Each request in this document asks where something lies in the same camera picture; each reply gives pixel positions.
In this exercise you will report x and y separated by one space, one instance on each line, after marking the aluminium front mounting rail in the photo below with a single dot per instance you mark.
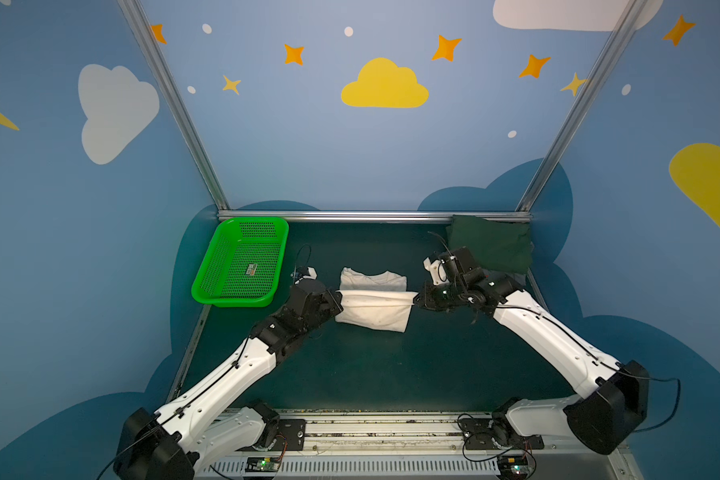
412 445

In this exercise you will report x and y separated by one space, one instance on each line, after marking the left side aluminium table rail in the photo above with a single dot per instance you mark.
179 379

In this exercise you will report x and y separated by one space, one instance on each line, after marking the folded dark green t shirt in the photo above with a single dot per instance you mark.
496 246

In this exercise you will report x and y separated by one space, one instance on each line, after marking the aluminium table rail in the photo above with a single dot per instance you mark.
537 292
179 379

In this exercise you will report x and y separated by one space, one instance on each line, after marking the white printed t shirt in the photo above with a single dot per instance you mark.
378 302

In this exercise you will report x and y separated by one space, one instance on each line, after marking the right side aluminium table rail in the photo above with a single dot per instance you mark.
537 292

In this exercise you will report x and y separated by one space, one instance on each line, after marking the right aluminium frame post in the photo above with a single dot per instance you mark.
616 44

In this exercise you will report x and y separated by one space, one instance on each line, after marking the aluminium frame post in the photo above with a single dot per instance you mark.
616 44
137 20

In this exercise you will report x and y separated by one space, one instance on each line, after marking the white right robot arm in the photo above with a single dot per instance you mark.
610 398

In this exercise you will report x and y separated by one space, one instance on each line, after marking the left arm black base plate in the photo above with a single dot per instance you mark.
288 434

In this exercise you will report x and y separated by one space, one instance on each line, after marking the left aluminium frame post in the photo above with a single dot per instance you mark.
137 20

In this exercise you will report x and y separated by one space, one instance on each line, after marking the right green circuit board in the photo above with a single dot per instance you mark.
514 467

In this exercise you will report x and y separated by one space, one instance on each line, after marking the left green circuit board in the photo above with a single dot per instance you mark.
262 465

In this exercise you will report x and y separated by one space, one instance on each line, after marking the green circuit board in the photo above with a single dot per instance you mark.
514 467
262 465

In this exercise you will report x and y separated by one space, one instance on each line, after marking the horizontal aluminium frame rail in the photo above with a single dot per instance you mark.
390 217

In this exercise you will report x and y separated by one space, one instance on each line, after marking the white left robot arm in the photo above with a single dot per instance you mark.
186 435

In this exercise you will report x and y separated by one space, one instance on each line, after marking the green plastic perforated basket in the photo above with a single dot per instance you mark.
221 280

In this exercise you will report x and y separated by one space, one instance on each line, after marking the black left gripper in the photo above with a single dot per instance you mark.
328 303

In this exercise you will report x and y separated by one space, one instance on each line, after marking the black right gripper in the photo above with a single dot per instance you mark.
430 297

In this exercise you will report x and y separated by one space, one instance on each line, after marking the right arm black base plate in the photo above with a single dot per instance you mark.
488 433

